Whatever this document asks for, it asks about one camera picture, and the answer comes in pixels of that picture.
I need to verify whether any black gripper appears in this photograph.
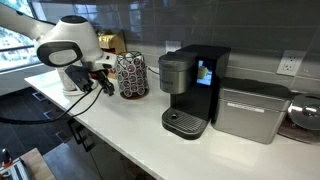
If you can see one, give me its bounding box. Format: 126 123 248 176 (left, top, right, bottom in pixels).
65 65 115 96

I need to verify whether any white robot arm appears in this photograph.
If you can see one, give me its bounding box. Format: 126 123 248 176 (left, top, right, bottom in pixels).
0 3 117 96

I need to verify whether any bamboo tea bag organizer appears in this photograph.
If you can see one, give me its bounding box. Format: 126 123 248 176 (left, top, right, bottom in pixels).
97 30 126 54

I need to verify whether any black Keurig coffee maker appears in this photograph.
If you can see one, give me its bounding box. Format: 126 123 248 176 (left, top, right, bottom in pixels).
158 44 231 140

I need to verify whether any wooden workbench top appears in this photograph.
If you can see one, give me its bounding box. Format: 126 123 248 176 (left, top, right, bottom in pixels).
20 148 56 180

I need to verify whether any silver countertop appliance box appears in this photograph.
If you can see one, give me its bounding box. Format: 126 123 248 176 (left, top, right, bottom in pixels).
211 77 293 144

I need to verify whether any round steel lidded appliance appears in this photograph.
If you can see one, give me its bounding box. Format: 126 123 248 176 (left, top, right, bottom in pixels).
278 93 320 145

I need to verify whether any wire coffee pod carousel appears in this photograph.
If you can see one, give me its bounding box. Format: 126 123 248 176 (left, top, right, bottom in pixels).
115 51 149 99

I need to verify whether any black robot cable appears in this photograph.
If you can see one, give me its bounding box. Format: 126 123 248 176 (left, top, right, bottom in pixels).
0 87 105 126

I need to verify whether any black cabinet drawer handle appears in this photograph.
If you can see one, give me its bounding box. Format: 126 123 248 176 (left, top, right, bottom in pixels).
67 119 95 152

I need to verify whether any aluminium rail with clamp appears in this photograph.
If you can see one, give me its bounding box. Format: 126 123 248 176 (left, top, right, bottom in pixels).
0 158 31 180

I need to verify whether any white wall power outlet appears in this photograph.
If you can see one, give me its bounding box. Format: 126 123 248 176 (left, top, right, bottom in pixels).
276 50 306 76

